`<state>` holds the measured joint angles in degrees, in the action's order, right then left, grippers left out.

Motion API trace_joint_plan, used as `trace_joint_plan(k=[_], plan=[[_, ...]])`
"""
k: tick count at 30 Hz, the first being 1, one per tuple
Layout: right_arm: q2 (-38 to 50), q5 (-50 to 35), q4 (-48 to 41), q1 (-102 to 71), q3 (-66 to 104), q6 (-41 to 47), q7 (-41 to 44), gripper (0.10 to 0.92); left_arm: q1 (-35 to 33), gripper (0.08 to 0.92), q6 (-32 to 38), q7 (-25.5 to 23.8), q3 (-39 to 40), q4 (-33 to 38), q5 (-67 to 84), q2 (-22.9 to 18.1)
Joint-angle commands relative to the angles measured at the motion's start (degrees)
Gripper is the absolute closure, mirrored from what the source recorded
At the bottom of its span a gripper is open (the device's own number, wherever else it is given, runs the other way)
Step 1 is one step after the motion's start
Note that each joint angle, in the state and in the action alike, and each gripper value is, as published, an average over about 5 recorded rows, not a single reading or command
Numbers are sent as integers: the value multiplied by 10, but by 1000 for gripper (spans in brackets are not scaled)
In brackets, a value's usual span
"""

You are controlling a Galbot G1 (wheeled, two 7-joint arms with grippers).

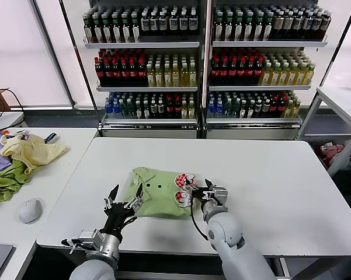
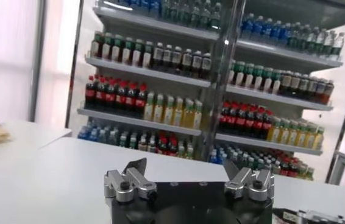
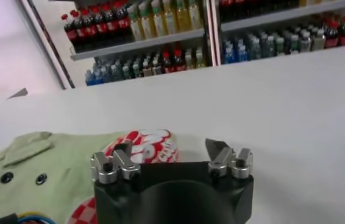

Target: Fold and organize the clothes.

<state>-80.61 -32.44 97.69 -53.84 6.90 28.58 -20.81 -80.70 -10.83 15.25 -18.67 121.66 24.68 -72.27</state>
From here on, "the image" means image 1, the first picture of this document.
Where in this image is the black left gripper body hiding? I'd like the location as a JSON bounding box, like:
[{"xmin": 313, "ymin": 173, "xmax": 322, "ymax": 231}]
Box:
[{"xmin": 100, "ymin": 202, "xmax": 137, "ymax": 236}]

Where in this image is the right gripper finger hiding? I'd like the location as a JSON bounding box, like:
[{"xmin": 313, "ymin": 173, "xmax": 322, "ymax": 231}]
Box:
[
  {"xmin": 204, "ymin": 178, "xmax": 221, "ymax": 195},
  {"xmin": 184, "ymin": 177, "xmax": 198, "ymax": 195}
]

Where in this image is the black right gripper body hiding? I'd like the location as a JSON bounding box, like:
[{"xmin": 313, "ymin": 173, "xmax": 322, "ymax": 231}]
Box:
[{"xmin": 192, "ymin": 191, "xmax": 217, "ymax": 207}]

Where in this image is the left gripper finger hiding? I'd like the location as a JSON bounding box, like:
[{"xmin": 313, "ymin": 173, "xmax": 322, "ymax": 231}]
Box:
[
  {"xmin": 103, "ymin": 184, "xmax": 120, "ymax": 211},
  {"xmin": 123, "ymin": 183, "xmax": 145, "ymax": 215}
]

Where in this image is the light green t-shirt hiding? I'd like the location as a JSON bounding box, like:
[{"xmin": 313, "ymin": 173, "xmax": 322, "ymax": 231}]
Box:
[{"xmin": 129, "ymin": 166, "xmax": 199, "ymax": 221}]

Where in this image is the black beverage display shelf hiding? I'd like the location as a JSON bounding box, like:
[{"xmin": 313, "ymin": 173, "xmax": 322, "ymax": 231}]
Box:
[
  {"xmin": 58, "ymin": 0, "xmax": 207, "ymax": 139},
  {"xmin": 206, "ymin": 0, "xmax": 351, "ymax": 140}
]

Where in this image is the grey metal shelf board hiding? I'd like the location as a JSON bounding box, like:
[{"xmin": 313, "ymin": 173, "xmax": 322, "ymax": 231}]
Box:
[
  {"xmin": 96, "ymin": 86, "xmax": 199, "ymax": 93},
  {"xmin": 206, "ymin": 117, "xmax": 304, "ymax": 125},
  {"xmin": 101, "ymin": 118, "xmax": 198, "ymax": 125},
  {"xmin": 208, "ymin": 85, "xmax": 312, "ymax": 92},
  {"xmin": 211, "ymin": 40, "xmax": 328, "ymax": 49},
  {"xmin": 83, "ymin": 41, "xmax": 200, "ymax": 50}
]

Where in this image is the white computer mouse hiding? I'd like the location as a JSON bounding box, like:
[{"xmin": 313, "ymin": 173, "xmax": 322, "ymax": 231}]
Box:
[{"xmin": 18, "ymin": 198, "xmax": 44, "ymax": 225}]

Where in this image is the blue striped cloth item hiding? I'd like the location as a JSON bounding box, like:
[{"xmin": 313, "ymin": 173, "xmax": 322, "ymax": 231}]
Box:
[{"xmin": 43, "ymin": 132, "xmax": 59, "ymax": 145}]

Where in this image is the pale yellow garment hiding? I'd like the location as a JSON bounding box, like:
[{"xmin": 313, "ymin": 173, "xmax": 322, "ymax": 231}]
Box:
[{"xmin": 0, "ymin": 132, "xmax": 70, "ymax": 176}]

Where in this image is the lime green garment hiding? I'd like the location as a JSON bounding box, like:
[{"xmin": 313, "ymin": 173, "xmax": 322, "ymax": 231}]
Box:
[{"xmin": 0, "ymin": 159, "xmax": 33, "ymax": 204}]

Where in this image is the red label cola bottle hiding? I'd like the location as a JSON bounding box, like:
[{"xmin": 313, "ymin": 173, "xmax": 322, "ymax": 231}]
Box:
[
  {"xmin": 228, "ymin": 58, "xmax": 237, "ymax": 85},
  {"xmin": 210, "ymin": 58, "xmax": 220, "ymax": 85},
  {"xmin": 128, "ymin": 59, "xmax": 138, "ymax": 87},
  {"xmin": 245, "ymin": 58, "xmax": 255, "ymax": 85},
  {"xmin": 94, "ymin": 57, "xmax": 103, "ymax": 87},
  {"xmin": 237, "ymin": 58, "xmax": 246, "ymax": 85},
  {"xmin": 120, "ymin": 59, "xmax": 129, "ymax": 87},
  {"xmin": 103, "ymin": 59, "xmax": 112, "ymax": 87},
  {"xmin": 137, "ymin": 59, "xmax": 147, "ymax": 87},
  {"xmin": 254, "ymin": 58, "xmax": 263, "ymax": 85},
  {"xmin": 219, "ymin": 58, "xmax": 228, "ymax": 85},
  {"xmin": 112, "ymin": 59, "xmax": 121, "ymax": 87}
]

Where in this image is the pink plush toy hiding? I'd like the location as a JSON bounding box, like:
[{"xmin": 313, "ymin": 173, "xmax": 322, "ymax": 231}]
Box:
[{"xmin": 319, "ymin": 141, "xmax": 344, "ymax": 160}]

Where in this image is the green cap dark bottle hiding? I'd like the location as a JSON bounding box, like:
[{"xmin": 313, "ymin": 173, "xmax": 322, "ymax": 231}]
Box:
[
  {"xmin": 224, "ymin": 16, "xmax": 234, "ymax": 41},
  {"xmin": 84, "ymin": 16, "xmax": 93, "ymax": 44},
  {"xmin": 262, "ymin": 15, "xmax": 272, "ymax": 41},
  {"xmin": 214, "ymin": 16, "xmax": 224, "ymax": 41},
  {"xmin": 93, "ymin": 16, "xmax": 103, "ymax": 44},
  {"xmin": 121, "ymin": 15, "xmax": 131, "ymax": 44},
  {"xmin": 243, "ymin": 16, "xmax": 253, "ymax": 41},
  {"xmin": 233, "ymin": 16, "xmax": 243, "ymax": 41},
  {"xmin": 253, "ymin": 16, "xmax": 263, "ymax": 41},
  {"xmin": 102, "ymin": 16, "xmax": 112, "ymax": 44},
  {"xmin": 112, "ymin": 16, "xmax": 121, "ymax": 44},
  {"xmin": 131, "ymin": 14, "xmax": 141, "ymax": 44}
]

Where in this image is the white label dark bottle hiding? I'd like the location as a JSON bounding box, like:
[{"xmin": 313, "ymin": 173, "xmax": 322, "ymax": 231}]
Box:
[
  {"xmin": 179, "ymin": 8, "xmax": 189, "ymax": 40},
  {"xmin": 168, "ymin": 8, "xmax": 179, "ymax": 40},
  {"xmin": 188, "ymin": 7, "xmax": 198, "ymax": 40},
  {"xmin": 150, "ymin": 10, "xmax": 159, "ymax": 40},
  {"xmin": 158, "ymin": 10, "xmax": 168, "ymax": 40},
  {"xmin": 140, "ymin": 10, "xmax": 151, "ymax": 40}
]

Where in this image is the beige label dark bottle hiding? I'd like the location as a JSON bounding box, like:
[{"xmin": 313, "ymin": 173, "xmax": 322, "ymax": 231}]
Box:
[
  {"xmin": 273, "ymin": 10, "xmax": 283, "ymax": 40},
  {"xmin": 282, "ymin": 10, "xmax": 293, "ymax": 40}
]

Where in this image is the grey label dark bottle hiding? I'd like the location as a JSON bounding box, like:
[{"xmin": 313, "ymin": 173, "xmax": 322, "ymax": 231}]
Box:
[
  {"xmin": 302, "ymin": 11, "xmax": 312, "ymax": 40},
  {"xmin": 311, "ymin": 11, "xmax": 321, "ymax": 40},
  {"xmin": 293, "ymin": 11, "xmax": 303, "ymax": 40},
  {"xmin": 320, "ymin": 11, "xmax": 331, "ymax": 41}
]

